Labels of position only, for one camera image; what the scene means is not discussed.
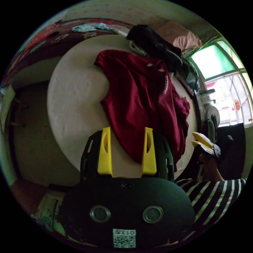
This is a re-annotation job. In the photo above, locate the white round fan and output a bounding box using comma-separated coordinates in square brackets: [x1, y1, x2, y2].
[205, 105, 220, 127]

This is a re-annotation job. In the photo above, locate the red floral quilt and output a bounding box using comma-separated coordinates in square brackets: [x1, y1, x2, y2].
[5, 18, 121, 86]

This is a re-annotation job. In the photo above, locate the bed with white cover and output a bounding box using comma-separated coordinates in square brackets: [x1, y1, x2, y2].
[47, 35, 200, 179]

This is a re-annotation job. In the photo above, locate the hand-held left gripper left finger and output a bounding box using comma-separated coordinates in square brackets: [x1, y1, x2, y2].
[97, 127, 113, 177]

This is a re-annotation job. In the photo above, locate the window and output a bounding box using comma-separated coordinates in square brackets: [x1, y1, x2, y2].
[189, 39, 253, 127]

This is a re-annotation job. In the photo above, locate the pink rolled blanket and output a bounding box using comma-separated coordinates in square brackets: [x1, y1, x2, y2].
[158, 21, 203, 50]

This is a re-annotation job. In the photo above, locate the person's body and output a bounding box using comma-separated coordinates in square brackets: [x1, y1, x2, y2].
[175, 177, 248, 241]

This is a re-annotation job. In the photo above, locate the light blue cloth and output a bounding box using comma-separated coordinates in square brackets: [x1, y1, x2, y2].
[71, 23, 114, 33]

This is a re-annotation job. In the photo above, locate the red long sleeve shirt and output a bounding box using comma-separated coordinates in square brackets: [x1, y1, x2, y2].
[94, 49, 191, 173]

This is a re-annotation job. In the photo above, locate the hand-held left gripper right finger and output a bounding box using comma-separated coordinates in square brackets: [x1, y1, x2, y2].
[140, 127, 158, 177]

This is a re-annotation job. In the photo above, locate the person's right hand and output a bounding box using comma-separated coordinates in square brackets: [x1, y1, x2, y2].
[198, 152, 220, 178]

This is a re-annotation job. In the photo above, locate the pile of clothes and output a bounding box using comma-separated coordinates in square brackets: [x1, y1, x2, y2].
[126, 24, 200, 92]

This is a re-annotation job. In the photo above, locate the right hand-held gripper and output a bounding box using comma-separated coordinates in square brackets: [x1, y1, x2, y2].
[191, 132, 222, 164]

